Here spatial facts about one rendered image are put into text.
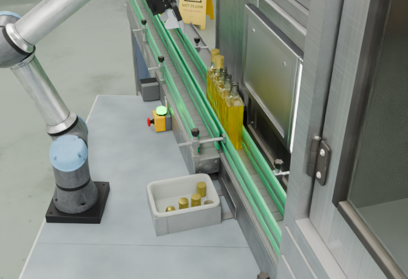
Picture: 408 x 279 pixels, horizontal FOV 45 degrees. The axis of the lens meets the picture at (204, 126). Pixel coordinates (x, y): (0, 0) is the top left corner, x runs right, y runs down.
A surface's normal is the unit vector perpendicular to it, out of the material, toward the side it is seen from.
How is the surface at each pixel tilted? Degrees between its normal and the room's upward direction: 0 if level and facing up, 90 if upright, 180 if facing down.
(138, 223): 0
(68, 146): 10
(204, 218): 90
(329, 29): 90
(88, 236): 0
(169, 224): 90
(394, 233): 90
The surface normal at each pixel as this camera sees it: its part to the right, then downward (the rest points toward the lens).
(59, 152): 0.05, -0.73
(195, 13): -0.28, 0.32
